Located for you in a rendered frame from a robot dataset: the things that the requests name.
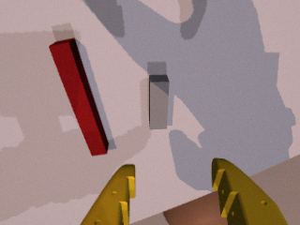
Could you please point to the grey rectangular block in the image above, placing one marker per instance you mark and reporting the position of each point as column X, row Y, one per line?
column 158, row 101

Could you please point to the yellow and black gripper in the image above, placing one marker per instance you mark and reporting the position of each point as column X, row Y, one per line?
column 241, row 201

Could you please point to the dark red rectangular bar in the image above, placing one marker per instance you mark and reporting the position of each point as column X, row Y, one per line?
column 69, row 64

